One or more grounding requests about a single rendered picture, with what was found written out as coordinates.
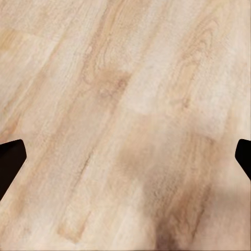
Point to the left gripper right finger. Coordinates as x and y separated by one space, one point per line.
243 155

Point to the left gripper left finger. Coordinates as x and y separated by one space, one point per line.
12 156

